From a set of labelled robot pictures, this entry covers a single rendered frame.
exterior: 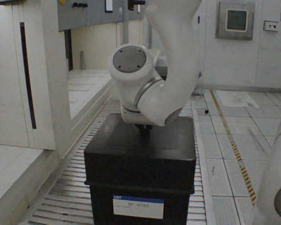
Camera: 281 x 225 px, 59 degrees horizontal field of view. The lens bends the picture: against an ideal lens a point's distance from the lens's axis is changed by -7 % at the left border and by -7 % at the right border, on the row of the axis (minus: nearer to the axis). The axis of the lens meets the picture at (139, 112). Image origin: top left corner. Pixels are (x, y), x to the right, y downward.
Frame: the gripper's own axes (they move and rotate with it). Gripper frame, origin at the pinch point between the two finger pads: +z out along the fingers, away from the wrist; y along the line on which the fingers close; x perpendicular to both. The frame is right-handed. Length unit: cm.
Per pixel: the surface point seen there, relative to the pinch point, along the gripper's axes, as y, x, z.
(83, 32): 73, -121, 98
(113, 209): 6.9, 23.7, 5.2
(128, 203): 2.7, 21.8, 3.3
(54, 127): 34.2, -2.3, 13.5
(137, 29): 49, -223, 208
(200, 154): -20.3, -5.1, 44.2
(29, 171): 39.0, 14.9, 11.6
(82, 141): 35, -8, 47
